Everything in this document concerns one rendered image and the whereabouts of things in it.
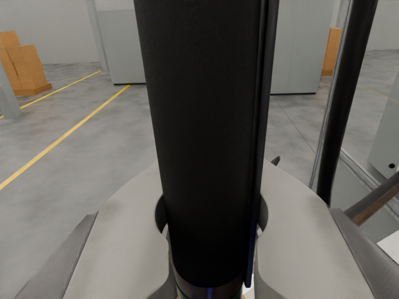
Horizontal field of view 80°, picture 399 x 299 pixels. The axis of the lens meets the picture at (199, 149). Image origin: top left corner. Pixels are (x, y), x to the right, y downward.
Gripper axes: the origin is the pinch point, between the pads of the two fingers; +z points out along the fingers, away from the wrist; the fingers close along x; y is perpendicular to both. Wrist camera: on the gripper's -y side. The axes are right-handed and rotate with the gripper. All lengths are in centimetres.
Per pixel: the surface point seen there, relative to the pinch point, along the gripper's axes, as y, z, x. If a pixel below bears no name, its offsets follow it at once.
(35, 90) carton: 150, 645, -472
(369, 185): 62, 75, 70
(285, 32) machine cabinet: 29, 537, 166
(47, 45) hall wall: 78, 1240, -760
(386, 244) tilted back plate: 34, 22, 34
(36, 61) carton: 82, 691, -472
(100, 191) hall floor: 160, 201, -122
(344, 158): 61, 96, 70
